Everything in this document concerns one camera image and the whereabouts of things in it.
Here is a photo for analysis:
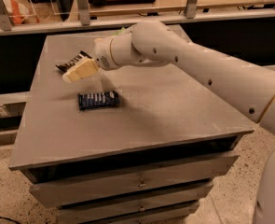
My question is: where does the black chocolate rxbar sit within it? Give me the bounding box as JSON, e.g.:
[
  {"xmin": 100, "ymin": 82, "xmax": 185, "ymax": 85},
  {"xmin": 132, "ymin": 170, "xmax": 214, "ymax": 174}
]
[{"xmin": 57, "ymin": 50, "xmax": 90, "ymax": 73}]

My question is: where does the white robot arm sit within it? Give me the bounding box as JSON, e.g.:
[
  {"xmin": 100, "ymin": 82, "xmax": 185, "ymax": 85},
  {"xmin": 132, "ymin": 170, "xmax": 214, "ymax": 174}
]
[{"xmin": 62, "ymin": 21, "xmax": 275, "ymax": 224}]

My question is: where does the blue rxbar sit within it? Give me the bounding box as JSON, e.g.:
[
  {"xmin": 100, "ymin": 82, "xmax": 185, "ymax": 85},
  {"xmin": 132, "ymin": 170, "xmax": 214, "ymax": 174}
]
[{"xmin": 77, "ymin": 91, "xmax": 120, "ymax": 111}]

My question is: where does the green chip bag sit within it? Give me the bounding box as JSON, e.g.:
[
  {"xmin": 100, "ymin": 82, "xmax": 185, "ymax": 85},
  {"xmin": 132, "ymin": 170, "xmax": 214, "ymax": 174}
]
[{"xmin": 117, "ymin": 27, "xmax": 131, "ymax": 35}]

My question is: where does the clear acrylic box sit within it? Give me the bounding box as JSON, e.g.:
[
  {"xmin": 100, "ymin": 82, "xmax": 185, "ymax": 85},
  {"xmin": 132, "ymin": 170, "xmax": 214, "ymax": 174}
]
[{"xmin": 27, "ymin": 0, "xmax": 79, "ymax": 22}]

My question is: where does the orange white bag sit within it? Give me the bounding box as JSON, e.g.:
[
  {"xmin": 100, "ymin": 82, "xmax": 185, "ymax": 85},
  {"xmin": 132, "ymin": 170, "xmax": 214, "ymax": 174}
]
[{"xmin": 3, "ymin": 0, "xmax": 39, "ymax": 25}]

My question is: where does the grey drawer cabinet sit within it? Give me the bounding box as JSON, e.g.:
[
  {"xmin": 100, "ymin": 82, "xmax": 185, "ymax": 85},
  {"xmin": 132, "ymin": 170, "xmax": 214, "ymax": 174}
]
[{"xmin": 8, "ymin": 24, "xmax": 255, "ymax": 224}]

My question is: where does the upper grey drawer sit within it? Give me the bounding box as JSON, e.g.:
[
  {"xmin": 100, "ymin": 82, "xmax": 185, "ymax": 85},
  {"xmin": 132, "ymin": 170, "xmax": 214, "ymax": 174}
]
[{"xmin": 30, "ymin": 151, "xmax": 238, "ymax": 207}]

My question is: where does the grey drawer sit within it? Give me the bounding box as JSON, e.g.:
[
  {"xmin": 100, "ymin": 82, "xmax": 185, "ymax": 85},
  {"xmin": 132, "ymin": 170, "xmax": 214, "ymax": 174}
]
[
  {"xmin": 89, "ymin": 201, "xmax": 201, "ymax": 224},
  {"xmin": 30, "ymin": 151, "xmax": 238, "ymax": 207},
  {"xmin": 58, "ymin": 180, "xmax": 213, "ymax": 224}
]

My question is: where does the middle grey drawer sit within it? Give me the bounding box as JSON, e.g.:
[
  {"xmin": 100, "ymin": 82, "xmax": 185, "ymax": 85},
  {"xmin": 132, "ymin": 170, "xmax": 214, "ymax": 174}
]
[{"xmin": 58, "ymin": 180, "xmax": 213, "ymax": 224}]

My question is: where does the lower grey drawer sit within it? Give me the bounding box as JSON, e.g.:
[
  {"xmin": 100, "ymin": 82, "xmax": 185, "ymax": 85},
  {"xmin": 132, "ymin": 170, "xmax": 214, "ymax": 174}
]
[{"xmin": 89, "ymin": 201, "xmax": 201, "ymax": 224}]

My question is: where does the long metal rail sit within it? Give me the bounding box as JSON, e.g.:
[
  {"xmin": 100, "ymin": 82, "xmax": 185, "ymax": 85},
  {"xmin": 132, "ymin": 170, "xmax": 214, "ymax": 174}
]
[{"xmin": 0, "ymin": 8, "xmax": 275, "ymax": 36}]

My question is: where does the middle metal bracket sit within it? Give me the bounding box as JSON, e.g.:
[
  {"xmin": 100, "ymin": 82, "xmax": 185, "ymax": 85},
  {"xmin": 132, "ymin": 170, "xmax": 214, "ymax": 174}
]
[{"xmin": 76, "ymin": 0, "xmax": 90, "ymax": 26}]

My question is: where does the right metal bracket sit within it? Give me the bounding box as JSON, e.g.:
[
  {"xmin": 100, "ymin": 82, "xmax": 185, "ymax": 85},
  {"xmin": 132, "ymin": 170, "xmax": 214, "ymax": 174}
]
[{"xmin": 184, "ymin": 0, "xmax": 198, "ymax": 19}]

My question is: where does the black floor cable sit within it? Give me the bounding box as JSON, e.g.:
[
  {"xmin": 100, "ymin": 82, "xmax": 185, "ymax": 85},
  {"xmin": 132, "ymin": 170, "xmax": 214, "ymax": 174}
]
[{"xmin": 0, "ymin": 214, "xmax": 22, "ymax": 224}]

